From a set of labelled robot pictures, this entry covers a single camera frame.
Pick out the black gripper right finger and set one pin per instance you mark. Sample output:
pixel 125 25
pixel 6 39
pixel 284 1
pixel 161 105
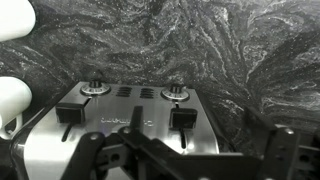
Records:
pixel 283 153

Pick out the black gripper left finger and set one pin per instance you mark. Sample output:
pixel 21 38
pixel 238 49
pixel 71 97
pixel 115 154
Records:
pixel 86 150

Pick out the stainless steel toaster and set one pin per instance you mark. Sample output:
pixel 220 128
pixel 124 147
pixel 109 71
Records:
pixel 106 113

